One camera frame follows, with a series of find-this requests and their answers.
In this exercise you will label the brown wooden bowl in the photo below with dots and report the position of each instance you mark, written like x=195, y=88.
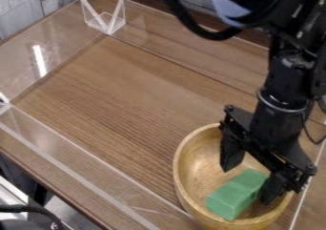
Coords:
x=198, y=176

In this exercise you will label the green rectangular block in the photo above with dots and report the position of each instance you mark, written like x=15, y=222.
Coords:
x=237, y=194

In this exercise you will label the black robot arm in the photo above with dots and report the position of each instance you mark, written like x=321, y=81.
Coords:
x=296, y=23

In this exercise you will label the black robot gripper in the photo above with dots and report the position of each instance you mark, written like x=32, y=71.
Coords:
x=267, y=134

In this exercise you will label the clear acrylic corner bracket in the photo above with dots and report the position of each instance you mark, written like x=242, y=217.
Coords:
x=104, y=22

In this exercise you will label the clear acrylic wall panels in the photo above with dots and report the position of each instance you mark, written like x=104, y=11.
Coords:
x=99, y=105

